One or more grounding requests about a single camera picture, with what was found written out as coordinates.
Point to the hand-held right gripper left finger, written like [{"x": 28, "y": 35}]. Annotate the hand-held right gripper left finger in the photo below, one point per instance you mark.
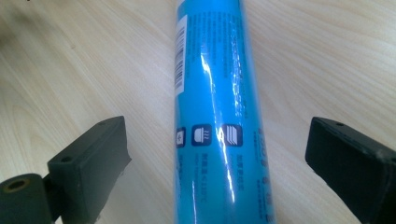
[{"x": 90, "y": 168}]

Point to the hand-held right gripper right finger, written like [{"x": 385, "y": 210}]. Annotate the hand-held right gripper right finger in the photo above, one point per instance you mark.
[{"x": 351, "y": 168}]

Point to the blue plastic wrap roll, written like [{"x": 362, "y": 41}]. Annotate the blue plastic wrap roll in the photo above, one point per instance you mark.
[{"x": 214, "y": 124}]

